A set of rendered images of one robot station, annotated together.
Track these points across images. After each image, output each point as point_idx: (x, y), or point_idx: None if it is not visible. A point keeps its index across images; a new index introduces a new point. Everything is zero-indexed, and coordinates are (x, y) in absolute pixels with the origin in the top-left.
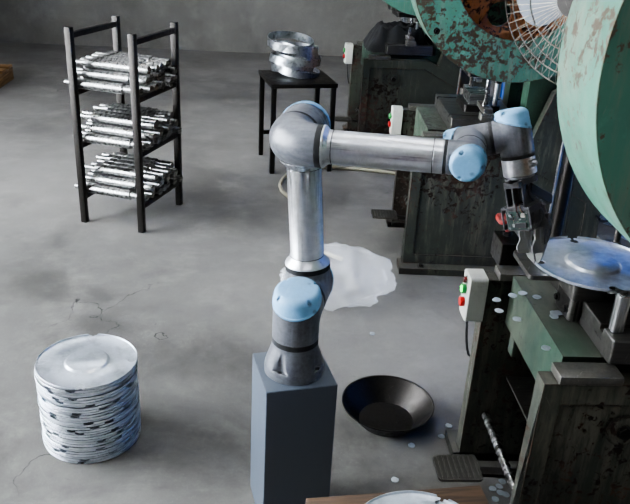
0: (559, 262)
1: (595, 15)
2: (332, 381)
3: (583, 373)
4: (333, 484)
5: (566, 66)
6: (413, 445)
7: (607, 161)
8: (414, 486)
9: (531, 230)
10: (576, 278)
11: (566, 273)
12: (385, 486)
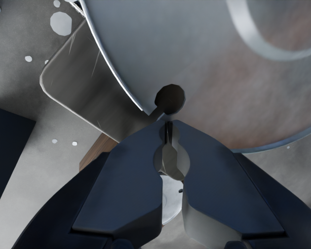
0: (220, 51)
1: None
2: None
3: None
4: (5, 96)
5: None
6: None
7: None
8: (44, 53)
9: (162, 209)
10: (276, 111)
11: (252, 106)
12: (30, 69)
